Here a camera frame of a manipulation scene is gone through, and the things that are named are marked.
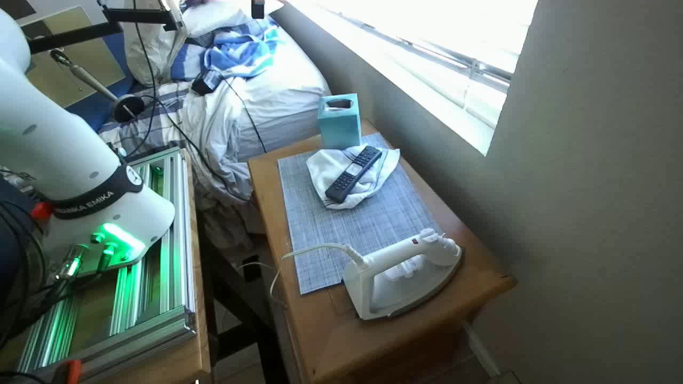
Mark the white power adapter box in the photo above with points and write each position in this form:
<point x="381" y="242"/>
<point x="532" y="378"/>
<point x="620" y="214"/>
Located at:
<point x="397" y="273"/>

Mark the black remote control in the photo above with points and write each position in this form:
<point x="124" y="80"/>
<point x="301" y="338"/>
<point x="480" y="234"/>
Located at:
<point x="352" y="174"/>

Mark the grey rod with black foot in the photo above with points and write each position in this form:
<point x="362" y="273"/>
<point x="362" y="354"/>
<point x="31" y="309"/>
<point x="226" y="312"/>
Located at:
<point x="86" y="77"/>

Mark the orange clamp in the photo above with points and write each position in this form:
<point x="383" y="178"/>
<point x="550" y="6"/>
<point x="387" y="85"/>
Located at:
<point x="41" y="211"/>
<point x="70" y="373"/>

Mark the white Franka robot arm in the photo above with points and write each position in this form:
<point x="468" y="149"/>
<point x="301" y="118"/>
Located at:
<point x="55" y="142"/>

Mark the blue striped cloth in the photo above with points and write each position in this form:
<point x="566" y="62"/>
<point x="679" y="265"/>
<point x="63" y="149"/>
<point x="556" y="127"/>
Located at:
<point x="238" y="49"/>

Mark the grey table mat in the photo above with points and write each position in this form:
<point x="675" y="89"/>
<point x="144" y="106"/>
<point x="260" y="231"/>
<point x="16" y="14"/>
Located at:
<point x="343" y="333"/>

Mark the white window sill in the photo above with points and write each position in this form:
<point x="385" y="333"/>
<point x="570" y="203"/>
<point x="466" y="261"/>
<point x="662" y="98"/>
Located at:
<point x="456" y="121"/>

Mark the aluminium frame base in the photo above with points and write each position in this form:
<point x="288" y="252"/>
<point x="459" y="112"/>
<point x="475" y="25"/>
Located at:
<point x="172" y="214"/>

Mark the grey grid placemat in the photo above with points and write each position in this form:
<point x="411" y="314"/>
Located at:
<point x="354" y="226"/>

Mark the white towel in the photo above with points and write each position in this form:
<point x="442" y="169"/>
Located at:
<point x="323" y="172"/>

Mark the teal tissue box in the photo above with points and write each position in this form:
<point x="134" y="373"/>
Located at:
<point x="339" y="125"/>

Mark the white bedding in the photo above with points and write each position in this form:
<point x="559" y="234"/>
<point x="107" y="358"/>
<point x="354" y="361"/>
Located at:
<point x="284" y="86"/>

